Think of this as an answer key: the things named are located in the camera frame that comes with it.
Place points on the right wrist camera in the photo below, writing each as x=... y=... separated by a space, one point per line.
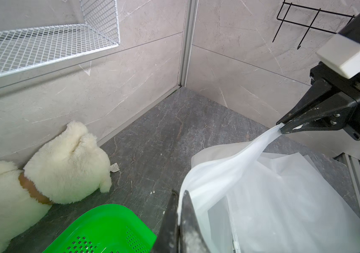
x=342 y=52

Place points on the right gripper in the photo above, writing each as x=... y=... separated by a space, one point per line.
x=332 y=103

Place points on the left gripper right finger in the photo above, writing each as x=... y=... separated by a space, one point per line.
x=190 y=237

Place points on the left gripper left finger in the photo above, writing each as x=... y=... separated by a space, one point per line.
x=167 y=239

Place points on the white wire wall basket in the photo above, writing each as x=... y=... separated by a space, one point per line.
x=30 y=48

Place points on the green plastic basket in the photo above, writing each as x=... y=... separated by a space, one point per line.
x=108 y=228

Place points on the black wire hook rack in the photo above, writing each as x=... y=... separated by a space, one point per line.
x=287 y=7

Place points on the clear zip-top bag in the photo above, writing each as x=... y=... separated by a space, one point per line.
x=250 y=201

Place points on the white plush toy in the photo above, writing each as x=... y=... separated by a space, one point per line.
x=65 y=170

